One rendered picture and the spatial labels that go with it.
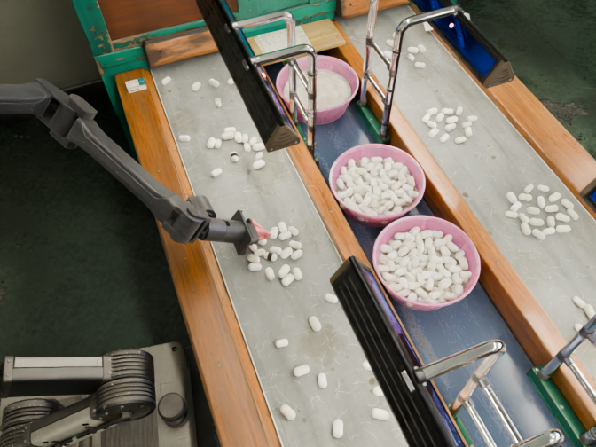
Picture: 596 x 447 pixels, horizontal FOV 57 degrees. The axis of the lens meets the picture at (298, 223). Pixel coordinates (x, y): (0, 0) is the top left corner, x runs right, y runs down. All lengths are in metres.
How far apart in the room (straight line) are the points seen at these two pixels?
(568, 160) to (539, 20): 2.03
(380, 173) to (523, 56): 1.92
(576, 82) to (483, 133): 1.60
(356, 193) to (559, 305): 0.58
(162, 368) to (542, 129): 1.31
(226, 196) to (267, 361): 0.50
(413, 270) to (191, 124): 0.82
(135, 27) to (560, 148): 1.35
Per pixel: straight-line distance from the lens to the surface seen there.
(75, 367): 1.29
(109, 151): 1.33
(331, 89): 1.85
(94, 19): 1.86
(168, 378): 1.60
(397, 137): 1.68
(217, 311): 1.33
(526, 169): 1.70
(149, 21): 1.90
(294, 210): 1.50
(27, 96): 1.37
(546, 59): 3.40
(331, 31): 2.02
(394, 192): 1.55
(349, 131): 1.79
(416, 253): 1.44
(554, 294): 1.49
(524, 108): 1.85
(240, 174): 1.59
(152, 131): 1.73
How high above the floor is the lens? 1.94
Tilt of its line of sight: 55 degrees down
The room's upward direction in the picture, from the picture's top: 2 degrees counter-clockwise
